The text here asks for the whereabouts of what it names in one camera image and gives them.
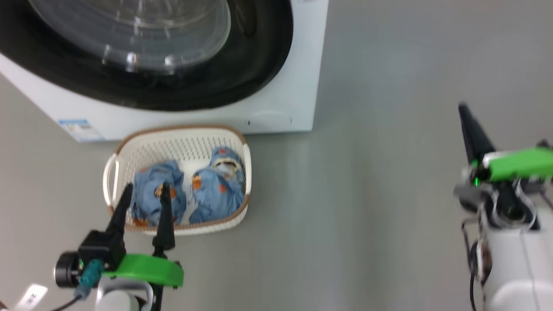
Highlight white front-load washing machine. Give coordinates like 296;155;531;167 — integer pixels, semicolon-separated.
0;0;329;143

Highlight black washer door glass bowl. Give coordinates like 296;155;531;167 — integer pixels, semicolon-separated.
0;0;295;112

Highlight blue garment orange prints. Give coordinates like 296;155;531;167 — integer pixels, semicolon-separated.
130;160;187;227

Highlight white paper tag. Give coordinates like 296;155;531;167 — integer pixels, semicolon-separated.
15;283;48;310

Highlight cream plastic basket brown rim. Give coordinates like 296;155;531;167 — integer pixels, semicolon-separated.
102;124;252;236

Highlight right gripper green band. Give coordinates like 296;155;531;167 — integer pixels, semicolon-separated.
458;103;553;182

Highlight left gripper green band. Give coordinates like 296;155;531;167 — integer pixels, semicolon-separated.
78;183;184;289

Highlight blue garment with white collar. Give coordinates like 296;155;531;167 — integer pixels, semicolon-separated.
188;146;247;224

